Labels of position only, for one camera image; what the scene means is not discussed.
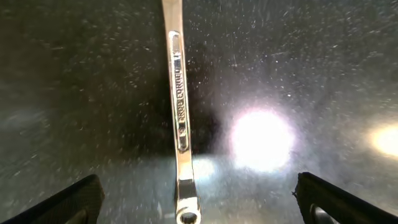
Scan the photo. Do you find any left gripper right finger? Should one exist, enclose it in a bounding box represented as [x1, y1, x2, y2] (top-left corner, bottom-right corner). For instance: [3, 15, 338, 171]
[293, 172, 398, 224]

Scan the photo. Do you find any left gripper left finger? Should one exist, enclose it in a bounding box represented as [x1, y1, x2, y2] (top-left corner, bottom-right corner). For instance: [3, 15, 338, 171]
[0, 174, 106, 224]

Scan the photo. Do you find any wrench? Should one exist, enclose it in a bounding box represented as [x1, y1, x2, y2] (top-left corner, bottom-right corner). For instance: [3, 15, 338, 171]
[160, 0, 202, 224]

